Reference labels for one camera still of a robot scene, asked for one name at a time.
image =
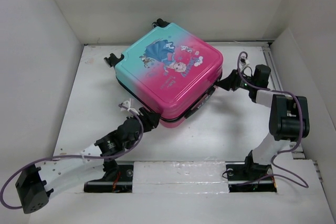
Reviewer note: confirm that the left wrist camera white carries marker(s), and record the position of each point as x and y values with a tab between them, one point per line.
127	105

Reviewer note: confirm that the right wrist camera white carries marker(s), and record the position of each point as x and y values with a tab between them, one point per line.
243	60

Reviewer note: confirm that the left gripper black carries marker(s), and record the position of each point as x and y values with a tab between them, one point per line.
149	119

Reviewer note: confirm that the pink teal kids suitcase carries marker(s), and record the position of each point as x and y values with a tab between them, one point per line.
169	70

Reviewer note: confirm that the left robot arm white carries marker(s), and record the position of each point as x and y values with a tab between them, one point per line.
42	180

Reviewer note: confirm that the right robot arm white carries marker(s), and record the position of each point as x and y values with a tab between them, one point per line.
288	121

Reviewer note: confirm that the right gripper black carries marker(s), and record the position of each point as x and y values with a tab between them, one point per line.
230	82

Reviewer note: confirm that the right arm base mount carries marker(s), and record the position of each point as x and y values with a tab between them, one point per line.
239	181

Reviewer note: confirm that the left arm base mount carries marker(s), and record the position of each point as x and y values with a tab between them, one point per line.
117	178

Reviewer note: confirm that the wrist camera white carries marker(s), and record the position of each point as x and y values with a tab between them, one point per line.
127	105
243	60

